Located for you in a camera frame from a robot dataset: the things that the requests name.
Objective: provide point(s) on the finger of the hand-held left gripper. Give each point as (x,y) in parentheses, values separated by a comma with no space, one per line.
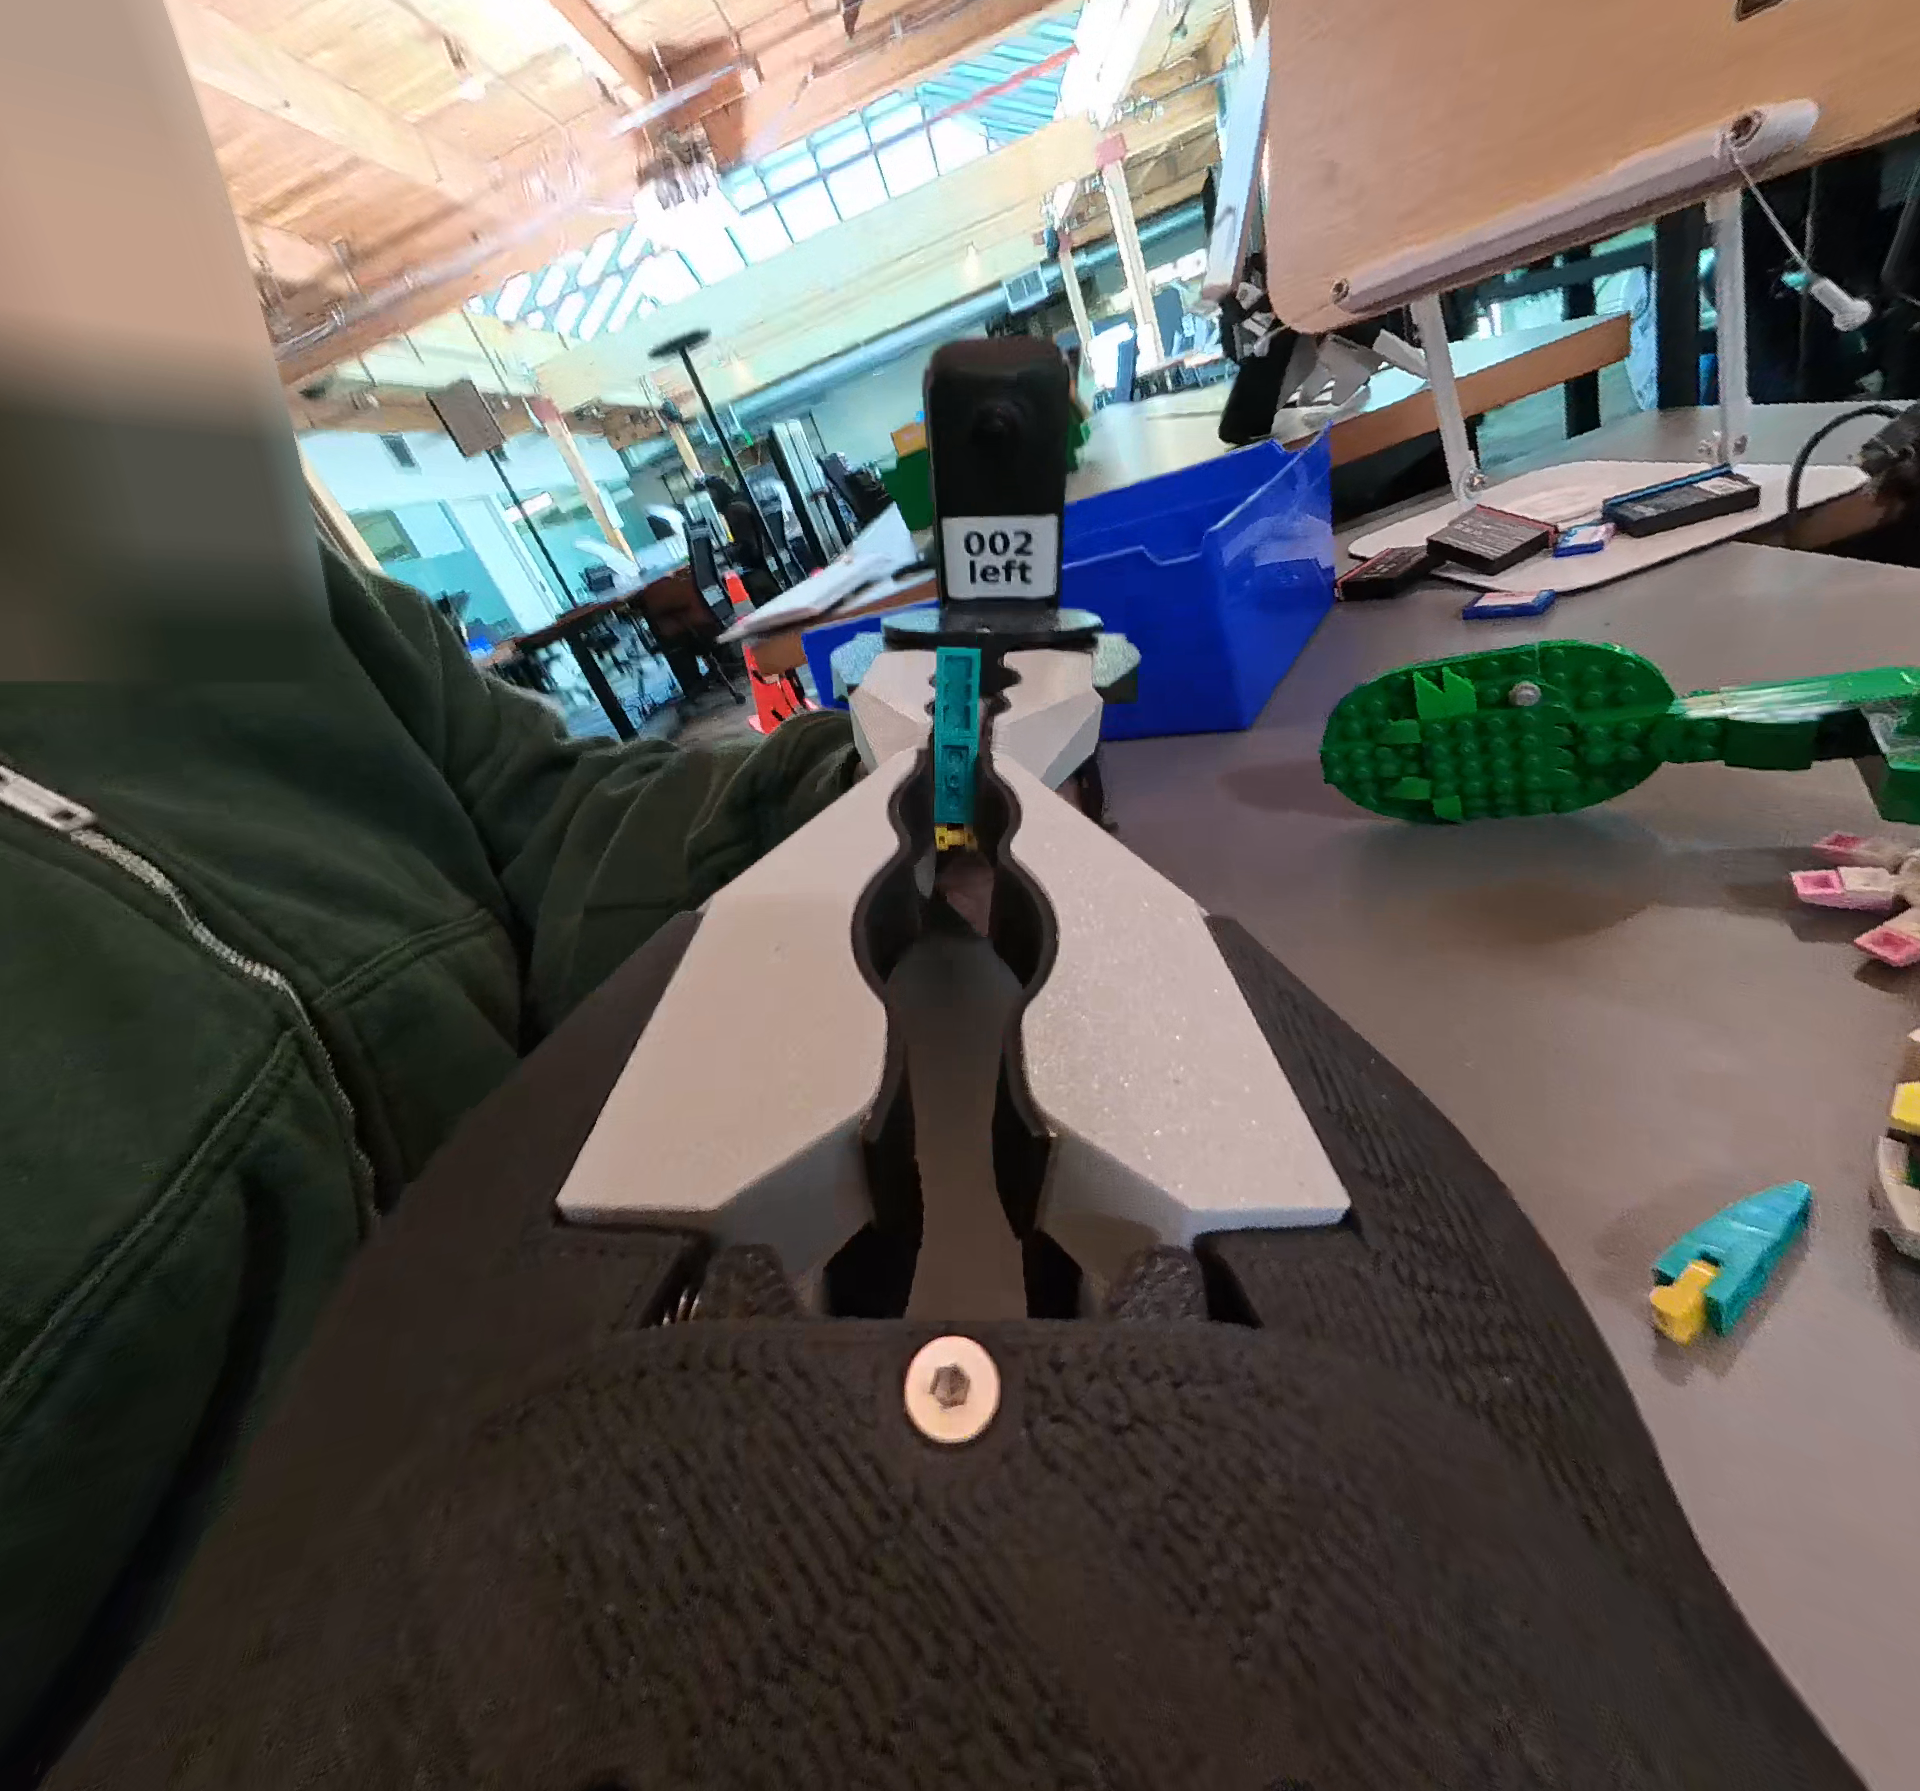
(893,711)
(1058,719)

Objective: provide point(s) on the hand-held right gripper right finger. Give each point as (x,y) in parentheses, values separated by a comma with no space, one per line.
(1171,1057)

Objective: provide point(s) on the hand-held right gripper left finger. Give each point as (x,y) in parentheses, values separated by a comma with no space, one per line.
(720,1057)

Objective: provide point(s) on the person's left forearm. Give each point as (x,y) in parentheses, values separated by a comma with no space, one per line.
(676,816)

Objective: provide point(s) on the green lego plant model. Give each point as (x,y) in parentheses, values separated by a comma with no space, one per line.
(1501,732)

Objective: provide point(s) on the teal and yellow lego piece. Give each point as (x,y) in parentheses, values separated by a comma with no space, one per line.
(1734,1250)

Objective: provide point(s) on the pink lego piece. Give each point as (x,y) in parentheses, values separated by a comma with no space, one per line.
(1861,848)
(1894,939)
(1845,890)

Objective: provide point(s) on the orange traffic cone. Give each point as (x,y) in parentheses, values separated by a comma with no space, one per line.
(777,699)

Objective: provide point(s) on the blue plastic bin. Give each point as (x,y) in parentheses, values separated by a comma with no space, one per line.
(1201,591)

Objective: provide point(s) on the dark office table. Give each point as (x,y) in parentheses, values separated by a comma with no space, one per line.
(629,613)

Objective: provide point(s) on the small black box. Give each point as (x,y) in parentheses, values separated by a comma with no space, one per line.
(1383,574)

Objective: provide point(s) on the long wooden table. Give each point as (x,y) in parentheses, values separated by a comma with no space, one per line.
(1440,388)

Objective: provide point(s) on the small blue card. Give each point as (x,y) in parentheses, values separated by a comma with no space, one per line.
(1509,602)

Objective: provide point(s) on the black flat box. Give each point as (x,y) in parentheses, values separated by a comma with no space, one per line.
(1487,538)

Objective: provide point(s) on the black speaker on stand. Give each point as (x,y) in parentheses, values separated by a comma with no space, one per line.
(468,419)

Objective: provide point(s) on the person in green jacket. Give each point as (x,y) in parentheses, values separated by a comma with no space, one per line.
(165,1011)

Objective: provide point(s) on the black box with blue edge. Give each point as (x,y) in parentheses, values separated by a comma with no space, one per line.
(1679,502)

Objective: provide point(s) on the white stand frame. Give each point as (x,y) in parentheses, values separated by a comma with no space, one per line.
(1559,489)

